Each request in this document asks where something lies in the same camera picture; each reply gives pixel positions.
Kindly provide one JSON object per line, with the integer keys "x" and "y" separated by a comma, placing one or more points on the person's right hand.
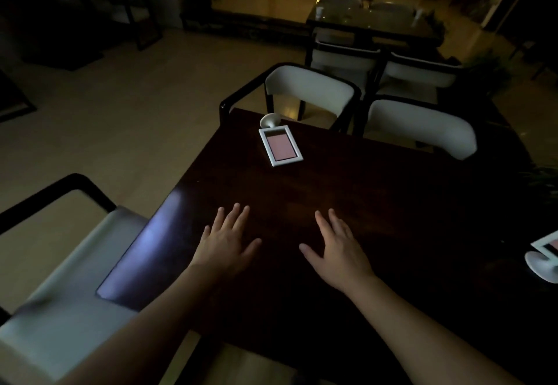
{"x": 342, "y": 260}

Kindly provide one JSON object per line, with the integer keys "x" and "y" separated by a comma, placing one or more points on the person's left hand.
{"x": 222, "y": 249}

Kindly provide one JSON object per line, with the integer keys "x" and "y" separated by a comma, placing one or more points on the person's right thumb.
{"x": 310, "y": 254}

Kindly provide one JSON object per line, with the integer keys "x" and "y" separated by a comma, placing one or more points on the person's left middle finger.
{"x": 232, "y": 215}

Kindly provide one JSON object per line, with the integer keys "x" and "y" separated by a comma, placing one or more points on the person's right middle finger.
{"x": 336, "y": 221}

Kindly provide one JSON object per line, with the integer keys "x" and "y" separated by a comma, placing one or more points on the person's left thumb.
{"x": 253, "y": 247}

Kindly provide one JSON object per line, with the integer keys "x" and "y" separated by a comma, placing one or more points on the person's left little finger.
{"x": 205, "y": 233}

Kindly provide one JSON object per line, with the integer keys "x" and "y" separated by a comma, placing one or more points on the person's right forearm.
{"x": 418, "y": 336}

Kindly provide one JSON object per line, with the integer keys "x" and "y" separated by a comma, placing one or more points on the person's left forearm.
{"x": 148, "y": 332}

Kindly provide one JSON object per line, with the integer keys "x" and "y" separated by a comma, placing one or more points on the white table sign holder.
{"x": 542, "y": 262}
{"x": 281, "y": 147}

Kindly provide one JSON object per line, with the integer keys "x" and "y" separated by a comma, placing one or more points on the white cushioned dark-framed chair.
{"x": 309, "y": 88}
{"x": 65, "y": 302}
{"x": 423, "y": 127}
{"x": 420, "y": 77}
{"x": 130, "y": 9}
{"x": 344, "y": 64}

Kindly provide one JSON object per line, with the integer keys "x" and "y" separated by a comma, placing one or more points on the dark glass-topped table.
{"x": 375, "y": 20}

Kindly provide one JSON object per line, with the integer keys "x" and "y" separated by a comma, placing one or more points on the potted green plant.
{"x": 540, "y": 186}
{"x": 486, "y": 70}

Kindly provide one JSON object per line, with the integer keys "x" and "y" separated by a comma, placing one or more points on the small white cup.
{"x": 319, "y": 11}

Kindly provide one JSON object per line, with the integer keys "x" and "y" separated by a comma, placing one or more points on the dark wooden side table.
{"x": 56, "y": 27}

